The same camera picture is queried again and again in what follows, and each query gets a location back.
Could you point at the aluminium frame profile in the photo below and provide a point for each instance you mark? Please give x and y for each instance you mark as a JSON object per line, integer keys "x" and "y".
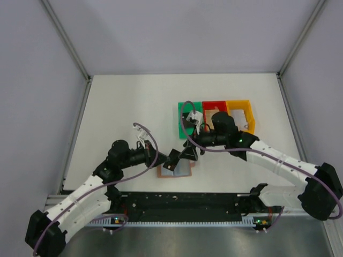
{"x": 48, "y": 8}

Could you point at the black credit card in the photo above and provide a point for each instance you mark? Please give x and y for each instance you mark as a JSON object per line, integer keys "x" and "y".
{"x": 173, "y": 160}

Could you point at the black cards stack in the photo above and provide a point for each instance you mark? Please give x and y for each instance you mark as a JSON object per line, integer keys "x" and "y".
{"x": 189, "y": 123}

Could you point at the silver cards stack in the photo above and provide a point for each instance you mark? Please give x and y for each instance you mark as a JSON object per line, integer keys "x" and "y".
{"x": 240, "y": 119}

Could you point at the red plastic bin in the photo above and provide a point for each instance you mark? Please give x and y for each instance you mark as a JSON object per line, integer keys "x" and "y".
{"x": 217, "y": 105}

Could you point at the yellow plastic bin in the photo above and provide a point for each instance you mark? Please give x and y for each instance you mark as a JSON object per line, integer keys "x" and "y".
{"x": 246, "y": 106}

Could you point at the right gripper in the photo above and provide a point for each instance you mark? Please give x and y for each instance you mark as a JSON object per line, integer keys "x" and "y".
{"x": 196, "y": 138}

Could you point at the gold cards stack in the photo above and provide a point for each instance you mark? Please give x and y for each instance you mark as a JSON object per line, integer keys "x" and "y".
{"x": 208, "y": 117}

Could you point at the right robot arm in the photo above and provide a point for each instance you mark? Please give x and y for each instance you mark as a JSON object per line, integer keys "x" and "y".
{"x": 314, "y": 188}

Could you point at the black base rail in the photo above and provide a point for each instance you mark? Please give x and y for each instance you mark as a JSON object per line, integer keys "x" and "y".
{"x": 186, "y": 207}

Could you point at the brown leather card holder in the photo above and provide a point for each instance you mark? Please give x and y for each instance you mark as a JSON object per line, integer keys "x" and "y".
{"x": 182, "y": 169}

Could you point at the grey cable duct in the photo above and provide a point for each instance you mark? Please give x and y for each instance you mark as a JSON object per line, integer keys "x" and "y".
{"x": 108, "y": 222}

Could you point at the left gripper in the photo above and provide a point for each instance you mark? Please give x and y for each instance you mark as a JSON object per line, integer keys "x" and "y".
{"x": 148, "y": 150}

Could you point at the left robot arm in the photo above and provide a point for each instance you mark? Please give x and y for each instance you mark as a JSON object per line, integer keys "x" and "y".
{"x": 49, "y": 231}

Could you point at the green plastic bin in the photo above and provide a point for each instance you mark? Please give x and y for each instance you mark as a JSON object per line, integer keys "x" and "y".
{"x": 187, "y": 109}

